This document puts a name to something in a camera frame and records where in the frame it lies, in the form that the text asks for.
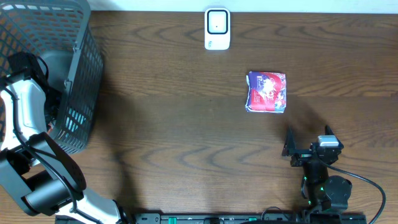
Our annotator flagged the purple red tissue pack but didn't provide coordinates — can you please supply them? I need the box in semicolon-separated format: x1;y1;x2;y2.
245;71;287;114

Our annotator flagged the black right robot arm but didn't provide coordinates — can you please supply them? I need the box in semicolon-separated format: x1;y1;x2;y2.
282;126;352;213

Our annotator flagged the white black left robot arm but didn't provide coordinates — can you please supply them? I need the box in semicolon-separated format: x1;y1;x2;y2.
1;52;131;223

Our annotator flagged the white barcode scanner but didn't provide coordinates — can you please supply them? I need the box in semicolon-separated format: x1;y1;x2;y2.
204;8;231;50

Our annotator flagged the dark grey plastic basket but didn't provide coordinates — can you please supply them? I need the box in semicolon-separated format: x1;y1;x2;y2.
1;0;103;154

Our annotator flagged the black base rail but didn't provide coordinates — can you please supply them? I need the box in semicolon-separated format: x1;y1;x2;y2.
134;211;367;224

